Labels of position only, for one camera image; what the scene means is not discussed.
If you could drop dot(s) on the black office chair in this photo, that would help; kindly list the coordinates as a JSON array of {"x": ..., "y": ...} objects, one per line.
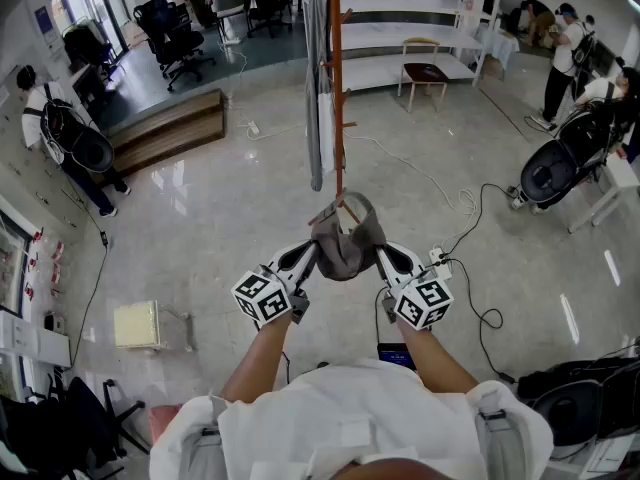
[
  {"x": 85, "y": 48},
  {"x": 170, "y": 33}
]

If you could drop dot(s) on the white counter with display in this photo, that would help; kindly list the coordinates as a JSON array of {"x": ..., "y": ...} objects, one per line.
[{"x": 30, "y": 338}]

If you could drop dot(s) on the white metal shelf unit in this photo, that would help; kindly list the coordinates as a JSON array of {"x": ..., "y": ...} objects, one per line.
[{"x": 400, "y": 3}]

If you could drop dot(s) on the table with white cloth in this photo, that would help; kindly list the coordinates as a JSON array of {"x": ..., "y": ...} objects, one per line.
[{"x": 502, "y": 43}]

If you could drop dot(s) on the black round case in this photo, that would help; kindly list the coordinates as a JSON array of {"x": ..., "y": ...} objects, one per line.
[{"x": 575, "y": 408}]

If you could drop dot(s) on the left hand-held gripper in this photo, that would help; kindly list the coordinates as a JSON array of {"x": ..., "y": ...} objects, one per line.
[{"x": 262, "y": 300}]

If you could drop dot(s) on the grey cap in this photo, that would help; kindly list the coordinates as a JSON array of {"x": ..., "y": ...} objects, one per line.
[{"x": 345, "y": 258}]

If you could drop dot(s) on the white power strip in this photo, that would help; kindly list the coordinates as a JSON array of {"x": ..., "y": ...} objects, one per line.
[
  {"x": 440, "y": 263},
  {"x": 254, "y": 128}
]

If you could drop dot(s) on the white hanging cloth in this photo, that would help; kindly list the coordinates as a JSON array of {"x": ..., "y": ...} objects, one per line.
[{"x": 326, "y": 133}]

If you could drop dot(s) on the person's right forearm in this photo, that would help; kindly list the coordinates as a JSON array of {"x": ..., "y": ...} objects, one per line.
[{"x": 432, "y": 363}]

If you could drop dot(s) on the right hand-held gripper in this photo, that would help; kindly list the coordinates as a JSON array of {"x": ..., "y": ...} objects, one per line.
[{"x": 424, "y": 303}]

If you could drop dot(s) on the brown wooden coat rack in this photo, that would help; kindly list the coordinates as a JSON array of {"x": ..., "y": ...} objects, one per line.
[{"x": 336, "y": 43}]

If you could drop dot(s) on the grey hanging garment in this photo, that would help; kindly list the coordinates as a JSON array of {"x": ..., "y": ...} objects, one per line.
[{"x": 312, "y": 93}]

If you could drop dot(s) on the cream square box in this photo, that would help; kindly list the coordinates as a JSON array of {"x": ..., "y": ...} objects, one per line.
[{"x": 136, "y": 324}]

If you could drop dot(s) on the person's white shirt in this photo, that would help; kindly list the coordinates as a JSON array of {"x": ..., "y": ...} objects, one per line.
[{"x": 350, "y": 418}]

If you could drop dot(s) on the person's left forearm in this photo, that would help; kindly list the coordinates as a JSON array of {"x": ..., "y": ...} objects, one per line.
[{"x": 257, "y": 363}]

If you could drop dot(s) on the wooden chair with dark seat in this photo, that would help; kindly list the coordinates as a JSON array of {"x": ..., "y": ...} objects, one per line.
[{"x": 424, "y": 72}]

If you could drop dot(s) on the black tablet with blue screen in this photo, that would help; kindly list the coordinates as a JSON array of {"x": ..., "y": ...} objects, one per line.
[{"x": 397, "y": 355}]

